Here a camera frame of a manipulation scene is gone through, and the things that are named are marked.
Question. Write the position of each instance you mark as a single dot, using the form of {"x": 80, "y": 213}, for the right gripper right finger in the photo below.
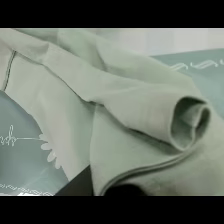
{"x": 125, "y": 190}

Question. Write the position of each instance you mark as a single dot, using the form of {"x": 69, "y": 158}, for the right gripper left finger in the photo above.
{"x": 80, "y": 186}

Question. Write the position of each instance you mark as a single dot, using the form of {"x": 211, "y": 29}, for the pale green shirt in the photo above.
{"x": 126, "y": 100}

